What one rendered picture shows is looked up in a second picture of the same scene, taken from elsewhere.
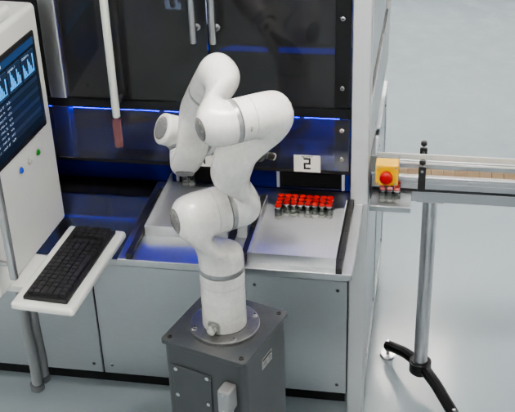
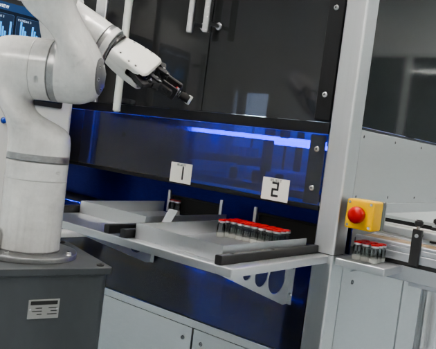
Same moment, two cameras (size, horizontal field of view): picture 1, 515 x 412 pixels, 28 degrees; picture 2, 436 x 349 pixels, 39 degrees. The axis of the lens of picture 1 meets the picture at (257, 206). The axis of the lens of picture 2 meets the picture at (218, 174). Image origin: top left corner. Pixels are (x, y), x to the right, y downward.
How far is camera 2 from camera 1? 2.09 m
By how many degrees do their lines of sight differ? 38
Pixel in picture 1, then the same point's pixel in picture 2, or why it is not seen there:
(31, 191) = not seen: hidden behind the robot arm
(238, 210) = (55, 57)
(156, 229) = (88, 206)
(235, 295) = (28, 190)
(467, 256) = not seen: outside the picture
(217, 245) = (25, 109)
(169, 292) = (126, 334)
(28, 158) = not seen: hidden behind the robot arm
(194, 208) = (5, 39)
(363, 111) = (343, 124)
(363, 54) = (352, 49)
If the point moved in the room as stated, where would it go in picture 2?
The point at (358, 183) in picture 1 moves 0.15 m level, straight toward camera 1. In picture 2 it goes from (326, 223) to (299, 226)
